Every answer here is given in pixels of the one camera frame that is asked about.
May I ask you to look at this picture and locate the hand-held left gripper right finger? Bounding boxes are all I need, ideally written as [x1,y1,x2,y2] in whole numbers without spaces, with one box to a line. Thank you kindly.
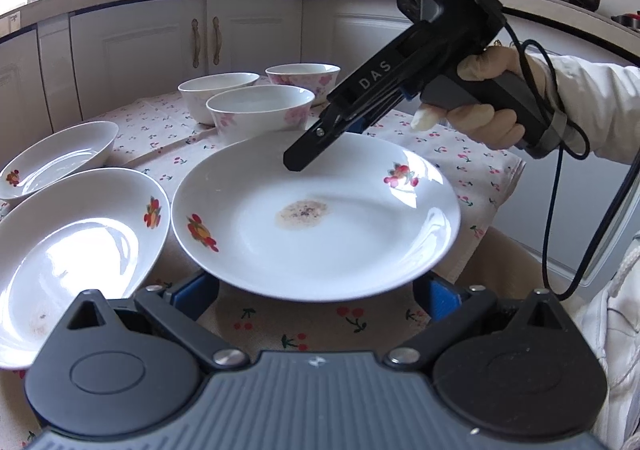
[384,275,571,371]

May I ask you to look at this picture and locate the person's right hand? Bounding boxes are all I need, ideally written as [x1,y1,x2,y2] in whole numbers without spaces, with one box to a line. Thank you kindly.
[412,45,557,152]

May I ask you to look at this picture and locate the person's white clothing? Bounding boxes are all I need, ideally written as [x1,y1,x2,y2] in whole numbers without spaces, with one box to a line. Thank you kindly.
[569,229,640,450]

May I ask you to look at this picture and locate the dark pan red rim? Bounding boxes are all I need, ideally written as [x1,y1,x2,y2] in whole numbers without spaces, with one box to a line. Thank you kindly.
[611,10,640,33]

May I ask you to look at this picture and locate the white bowl pink floral print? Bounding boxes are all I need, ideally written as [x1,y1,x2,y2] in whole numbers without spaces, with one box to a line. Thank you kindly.
[265,63,342,109]
[178,73,261,126]
[206,85,316,144]

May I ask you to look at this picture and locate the cherry print tablecloth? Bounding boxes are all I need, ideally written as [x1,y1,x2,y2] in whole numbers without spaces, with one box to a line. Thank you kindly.
[0,74,527,450]

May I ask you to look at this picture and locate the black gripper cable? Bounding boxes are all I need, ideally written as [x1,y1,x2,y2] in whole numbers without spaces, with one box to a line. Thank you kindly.
[500,15,640,302]

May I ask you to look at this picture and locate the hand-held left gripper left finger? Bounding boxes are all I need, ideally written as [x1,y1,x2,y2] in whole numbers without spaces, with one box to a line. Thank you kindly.
[65,273,251,372]

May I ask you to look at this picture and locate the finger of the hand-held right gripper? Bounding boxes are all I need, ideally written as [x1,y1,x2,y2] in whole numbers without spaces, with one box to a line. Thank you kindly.
[283,108,353,174]
[345,80,416,135]

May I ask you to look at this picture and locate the person's right forearm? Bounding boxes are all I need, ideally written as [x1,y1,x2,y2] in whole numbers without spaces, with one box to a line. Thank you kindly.
[525,50,640,167]

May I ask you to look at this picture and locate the white plate fruit print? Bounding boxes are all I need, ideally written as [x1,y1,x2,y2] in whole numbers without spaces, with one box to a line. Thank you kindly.
[171,130,462,304]
[0,121,120,205]
[0,167,171,372]

